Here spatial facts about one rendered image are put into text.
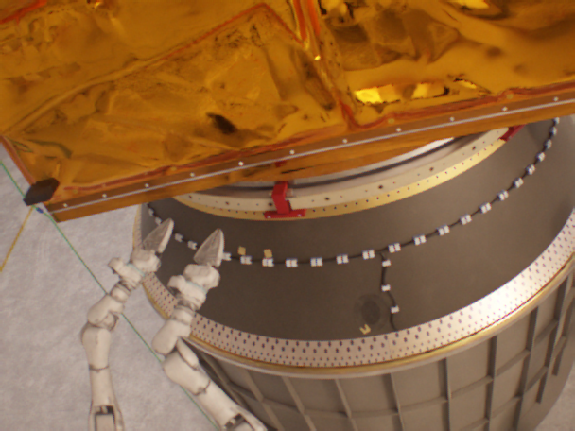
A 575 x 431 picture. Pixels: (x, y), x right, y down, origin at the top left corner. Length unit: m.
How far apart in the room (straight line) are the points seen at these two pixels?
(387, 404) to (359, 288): 0.57
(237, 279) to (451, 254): 0.70
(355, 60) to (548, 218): 0.95
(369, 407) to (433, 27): 1.38
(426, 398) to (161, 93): 1.43
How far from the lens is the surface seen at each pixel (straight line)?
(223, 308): 1.85
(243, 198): 1.55
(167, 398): 3.41
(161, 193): 1.64
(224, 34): 1.30
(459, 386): 2.06
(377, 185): 1.47
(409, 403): 2.05
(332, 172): 1.48
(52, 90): 1.47
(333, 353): 1.72
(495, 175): 1.71
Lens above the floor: 2.63
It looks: 40 degrees down
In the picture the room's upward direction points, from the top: 20 degrees counter-clockwise
